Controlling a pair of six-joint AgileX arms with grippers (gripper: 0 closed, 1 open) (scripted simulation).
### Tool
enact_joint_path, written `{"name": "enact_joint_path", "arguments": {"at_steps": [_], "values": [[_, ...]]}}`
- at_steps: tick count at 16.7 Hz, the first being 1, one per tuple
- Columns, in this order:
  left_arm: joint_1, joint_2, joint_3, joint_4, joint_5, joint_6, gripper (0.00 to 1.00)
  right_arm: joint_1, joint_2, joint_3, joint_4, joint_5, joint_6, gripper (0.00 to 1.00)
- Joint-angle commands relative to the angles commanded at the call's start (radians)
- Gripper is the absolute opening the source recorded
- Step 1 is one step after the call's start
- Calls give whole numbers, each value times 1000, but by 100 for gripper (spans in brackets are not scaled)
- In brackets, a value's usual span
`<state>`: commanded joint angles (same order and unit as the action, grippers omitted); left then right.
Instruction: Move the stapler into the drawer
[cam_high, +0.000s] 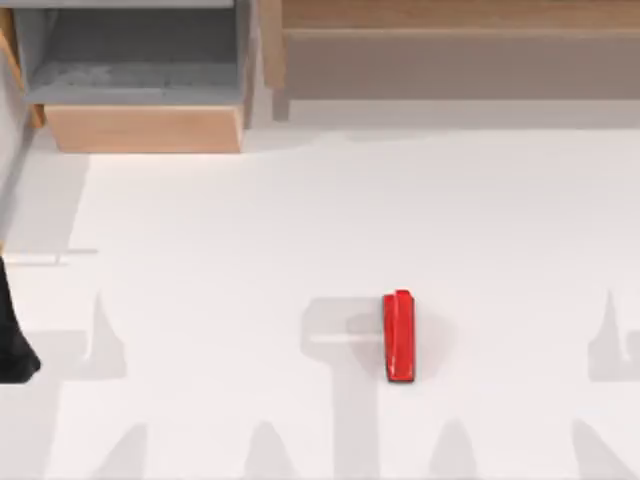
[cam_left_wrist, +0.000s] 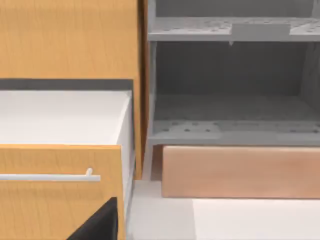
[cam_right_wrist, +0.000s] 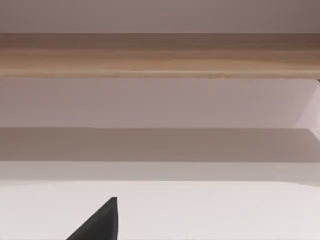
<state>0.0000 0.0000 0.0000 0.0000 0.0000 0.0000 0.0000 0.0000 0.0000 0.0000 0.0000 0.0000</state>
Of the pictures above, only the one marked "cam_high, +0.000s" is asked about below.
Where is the red stapler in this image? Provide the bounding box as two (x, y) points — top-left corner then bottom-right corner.
(382, 288), (417, 385)

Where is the pale wooden drawer front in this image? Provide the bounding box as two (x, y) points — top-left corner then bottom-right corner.
(43, 104), (245, 154)

